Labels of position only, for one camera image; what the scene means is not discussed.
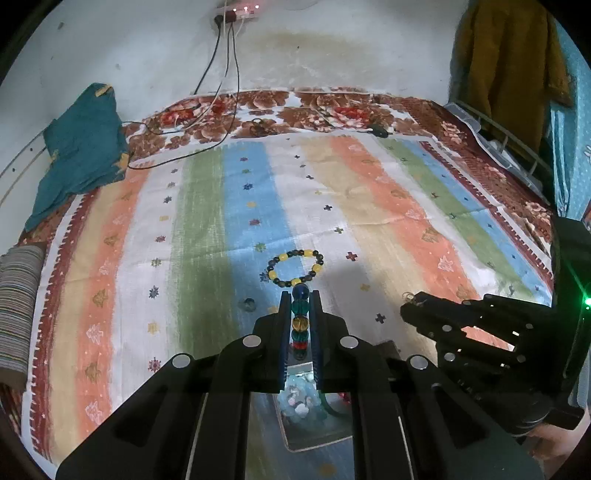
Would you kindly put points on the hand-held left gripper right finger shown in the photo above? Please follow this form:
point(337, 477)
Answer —
point(317, 350)

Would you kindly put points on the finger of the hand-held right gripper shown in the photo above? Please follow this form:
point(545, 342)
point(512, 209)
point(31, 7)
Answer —
point(466, 350)
point(443, 311)

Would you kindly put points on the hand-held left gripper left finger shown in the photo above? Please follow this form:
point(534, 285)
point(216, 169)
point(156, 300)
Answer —
point(282, 350)

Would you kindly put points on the green jade bangle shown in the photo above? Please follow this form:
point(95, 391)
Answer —
point(330, 410)

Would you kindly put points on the clear tray of beads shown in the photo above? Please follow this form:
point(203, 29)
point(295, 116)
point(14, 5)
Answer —
point(314, 434)

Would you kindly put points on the person's right hand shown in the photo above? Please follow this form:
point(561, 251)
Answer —
point(554, 443)

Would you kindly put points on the colourful striped mat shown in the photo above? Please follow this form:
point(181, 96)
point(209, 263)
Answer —
point(392, 207)

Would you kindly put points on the small black device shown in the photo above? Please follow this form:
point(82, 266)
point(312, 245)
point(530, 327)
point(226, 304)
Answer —
point(381, 131)

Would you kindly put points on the light blue patterned curtain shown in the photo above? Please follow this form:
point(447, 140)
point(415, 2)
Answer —
point(572, 138)

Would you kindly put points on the mustard hanging garment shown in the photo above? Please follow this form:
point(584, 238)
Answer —
point(503, 60)

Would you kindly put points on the striped grey pillow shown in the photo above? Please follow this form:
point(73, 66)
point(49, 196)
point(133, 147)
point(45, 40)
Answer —
point(18, 314)

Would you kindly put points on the teal cloth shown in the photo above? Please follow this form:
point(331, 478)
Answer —
point(78, 147)

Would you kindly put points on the white power strip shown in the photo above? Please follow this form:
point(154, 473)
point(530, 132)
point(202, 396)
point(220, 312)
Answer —
point(242, 7)

